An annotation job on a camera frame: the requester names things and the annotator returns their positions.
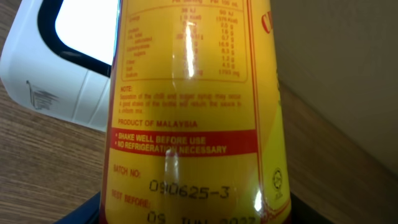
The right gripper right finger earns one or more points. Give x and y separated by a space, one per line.
301 213

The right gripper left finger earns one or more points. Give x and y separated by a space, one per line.
87 213

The yellow red sauce bottle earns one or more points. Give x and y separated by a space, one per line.
195 132

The white barcode scanner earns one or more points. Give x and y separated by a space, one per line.
57 59

